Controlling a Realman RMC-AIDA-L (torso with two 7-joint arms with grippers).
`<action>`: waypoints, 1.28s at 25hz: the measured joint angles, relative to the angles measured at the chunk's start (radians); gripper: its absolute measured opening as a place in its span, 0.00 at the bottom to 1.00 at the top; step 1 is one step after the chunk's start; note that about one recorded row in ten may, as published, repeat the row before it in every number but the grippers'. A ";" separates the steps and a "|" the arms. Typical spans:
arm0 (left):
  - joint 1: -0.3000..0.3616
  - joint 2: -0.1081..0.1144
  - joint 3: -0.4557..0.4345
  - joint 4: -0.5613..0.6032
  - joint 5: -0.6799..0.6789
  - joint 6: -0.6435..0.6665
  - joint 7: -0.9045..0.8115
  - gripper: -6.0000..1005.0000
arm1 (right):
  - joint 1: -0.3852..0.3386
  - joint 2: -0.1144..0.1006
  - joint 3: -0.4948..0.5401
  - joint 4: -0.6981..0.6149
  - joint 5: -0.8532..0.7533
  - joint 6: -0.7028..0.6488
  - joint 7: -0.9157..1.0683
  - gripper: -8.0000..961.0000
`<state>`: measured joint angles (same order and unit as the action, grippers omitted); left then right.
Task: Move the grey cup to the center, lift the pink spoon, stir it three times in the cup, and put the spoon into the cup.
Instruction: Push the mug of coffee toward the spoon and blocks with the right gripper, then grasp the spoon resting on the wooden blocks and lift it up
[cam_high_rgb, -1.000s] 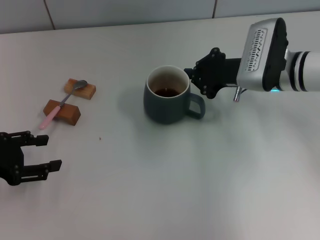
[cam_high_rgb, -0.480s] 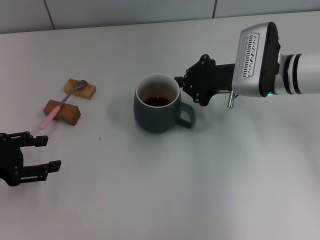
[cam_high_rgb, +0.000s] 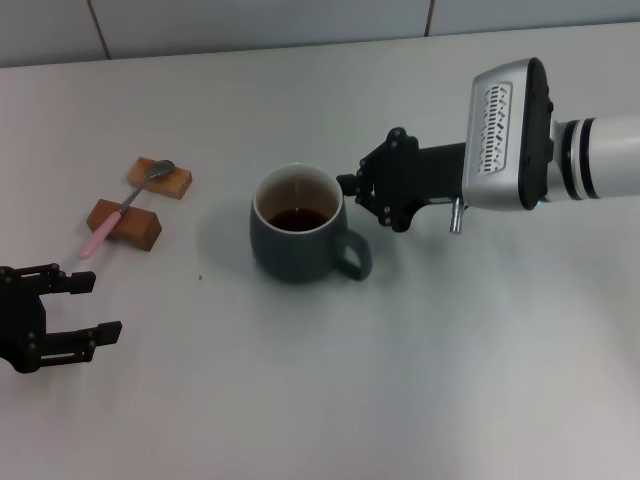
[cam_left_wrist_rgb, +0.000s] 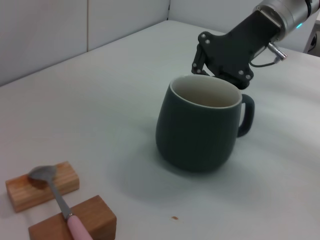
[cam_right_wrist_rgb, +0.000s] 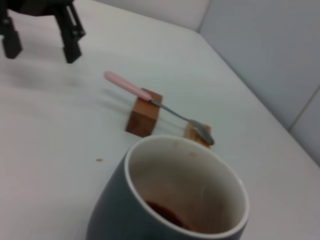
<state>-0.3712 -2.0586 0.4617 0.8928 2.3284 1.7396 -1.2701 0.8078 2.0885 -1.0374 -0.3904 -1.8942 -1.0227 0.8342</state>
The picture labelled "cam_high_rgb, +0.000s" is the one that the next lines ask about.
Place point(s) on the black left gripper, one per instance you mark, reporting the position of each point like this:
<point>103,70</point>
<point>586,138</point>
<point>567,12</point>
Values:
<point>20,320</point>

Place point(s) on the dark grey ceramic cup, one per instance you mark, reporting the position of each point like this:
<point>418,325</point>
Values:
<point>290,255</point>

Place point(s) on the dark coffee liquid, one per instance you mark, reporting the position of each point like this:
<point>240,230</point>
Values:
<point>297,221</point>

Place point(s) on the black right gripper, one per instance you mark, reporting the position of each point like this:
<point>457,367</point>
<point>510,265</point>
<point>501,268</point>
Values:
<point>435,172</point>

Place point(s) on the light wooden block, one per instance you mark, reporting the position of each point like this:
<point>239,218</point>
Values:
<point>170,186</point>

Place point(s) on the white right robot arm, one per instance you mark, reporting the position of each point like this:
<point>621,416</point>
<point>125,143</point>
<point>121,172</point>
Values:
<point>610,155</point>

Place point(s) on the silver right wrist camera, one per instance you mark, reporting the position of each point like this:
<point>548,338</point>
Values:
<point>510,140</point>

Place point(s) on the dark brown wooden block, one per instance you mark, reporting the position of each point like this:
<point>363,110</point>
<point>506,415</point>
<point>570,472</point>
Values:
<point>137,225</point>

